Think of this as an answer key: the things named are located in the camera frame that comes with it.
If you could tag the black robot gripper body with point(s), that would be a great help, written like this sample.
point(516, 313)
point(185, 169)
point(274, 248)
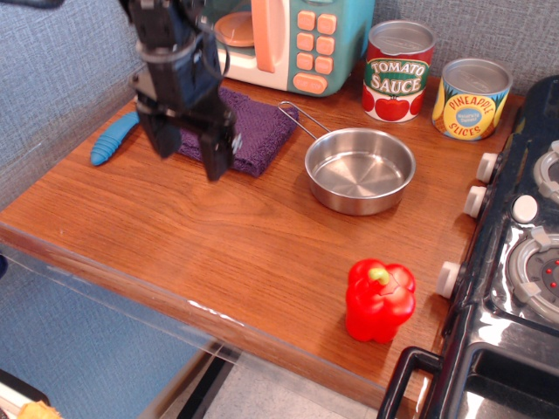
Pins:
point(183, 74)

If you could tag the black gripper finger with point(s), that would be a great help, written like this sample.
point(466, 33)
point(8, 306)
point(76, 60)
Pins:
point(164, 137)
point(218, 146)

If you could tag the purple cloth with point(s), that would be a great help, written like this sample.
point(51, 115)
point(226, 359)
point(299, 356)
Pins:
point(264, 130)

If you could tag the silver metal pot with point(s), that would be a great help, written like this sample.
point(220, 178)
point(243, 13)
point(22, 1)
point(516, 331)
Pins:
point(353, 171)

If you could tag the teal toy microwave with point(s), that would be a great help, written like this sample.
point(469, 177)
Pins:
point(304, 47)

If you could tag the tomato sauce can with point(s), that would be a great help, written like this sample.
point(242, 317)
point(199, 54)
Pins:
point(397, 67)

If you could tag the clear acrylic table guard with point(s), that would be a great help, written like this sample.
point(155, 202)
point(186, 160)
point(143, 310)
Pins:
point(274, 289)

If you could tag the red toy bell pepper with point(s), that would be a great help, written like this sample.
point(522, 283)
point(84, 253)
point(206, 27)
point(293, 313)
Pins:
point(379, 299)

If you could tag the pineapple slices can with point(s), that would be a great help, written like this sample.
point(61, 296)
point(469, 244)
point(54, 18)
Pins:
point(471, 97)

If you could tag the white stove knob middle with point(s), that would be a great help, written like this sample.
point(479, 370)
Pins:
point(474, 201)

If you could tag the white stove knob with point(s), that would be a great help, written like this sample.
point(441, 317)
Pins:
point(486, 167)
point(474, 201)
point(447, 278)

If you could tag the white stove knob lower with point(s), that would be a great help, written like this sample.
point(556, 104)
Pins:
point(447, 278)

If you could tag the white stove knob upper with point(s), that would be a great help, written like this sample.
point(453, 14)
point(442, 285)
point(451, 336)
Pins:
point(486, 167)

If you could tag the black toy stove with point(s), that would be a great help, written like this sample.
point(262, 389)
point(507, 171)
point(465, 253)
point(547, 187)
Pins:
point(500, 352)

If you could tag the blue handled toy fork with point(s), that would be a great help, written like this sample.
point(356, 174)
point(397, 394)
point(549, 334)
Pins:
point(111, 139)

